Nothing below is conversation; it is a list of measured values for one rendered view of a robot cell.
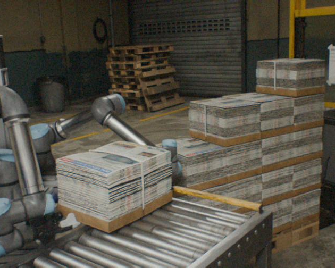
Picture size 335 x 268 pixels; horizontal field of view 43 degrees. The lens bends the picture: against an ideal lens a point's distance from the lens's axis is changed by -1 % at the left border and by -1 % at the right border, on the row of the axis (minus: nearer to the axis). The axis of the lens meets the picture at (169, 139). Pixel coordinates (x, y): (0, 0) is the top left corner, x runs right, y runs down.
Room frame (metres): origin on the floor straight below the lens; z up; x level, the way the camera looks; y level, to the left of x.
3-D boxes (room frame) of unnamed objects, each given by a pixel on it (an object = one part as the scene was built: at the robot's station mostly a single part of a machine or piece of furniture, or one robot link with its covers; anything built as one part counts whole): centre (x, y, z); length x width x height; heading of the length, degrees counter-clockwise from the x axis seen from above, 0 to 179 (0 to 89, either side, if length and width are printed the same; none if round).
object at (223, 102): (2.66, -0.36, 1.06); 0.37 x 0.29 x 0.01; 31
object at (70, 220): (1.49, 0.38, 0.83); 0.09 x 0.03 x 0.06; 114
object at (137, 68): (9.38, 0.54, 0.65); 1.33 x 0.94 x 1.30; 146
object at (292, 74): (2.97, -0.86, 0.65); 0.39 x 0.30 x 1.29; 31
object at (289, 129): (2.81, -0.61, 0.86); 0.38 x 0.29 x 0.04; 31
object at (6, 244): (1.32, 0.58, 0.83); 0.11 x 0.08 x 0.09; 142
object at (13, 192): (1.75, 0.72, 0.87); 0.15 x 0.15 x 0.10
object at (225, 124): (2.66, -0.35, 0.95); 0.38 x 0.29 x 0.23; 31
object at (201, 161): (2.59, -0.24, 0.42); 1.17 x 0.39 x 0.83; 121
